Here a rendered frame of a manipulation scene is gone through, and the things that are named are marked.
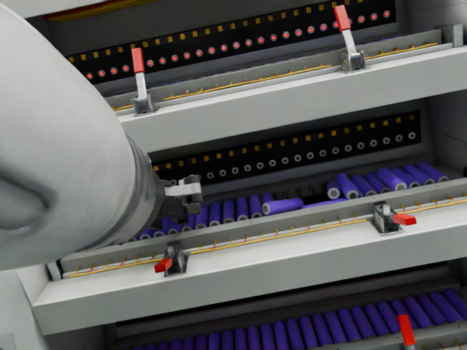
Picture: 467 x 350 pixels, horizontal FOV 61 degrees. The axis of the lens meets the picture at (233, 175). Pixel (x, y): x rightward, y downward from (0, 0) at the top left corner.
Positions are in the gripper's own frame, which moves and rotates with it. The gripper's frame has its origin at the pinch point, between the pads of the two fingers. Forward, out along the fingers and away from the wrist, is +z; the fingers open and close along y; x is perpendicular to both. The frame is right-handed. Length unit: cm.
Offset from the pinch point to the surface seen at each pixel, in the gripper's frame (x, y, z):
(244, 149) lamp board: 9.2, 11.4, 11.8
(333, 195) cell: -1.1, 22.3, 6.7
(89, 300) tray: -8.6, -10.7, -0.3
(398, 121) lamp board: 8.9, 35.8, 12.0
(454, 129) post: 5.5, 42.6, 10.0
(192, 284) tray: -9.0, 1.9, 0.0
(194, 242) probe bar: -4.0, 2.4, 3.5
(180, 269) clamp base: -7.0, 0.8, -0.3
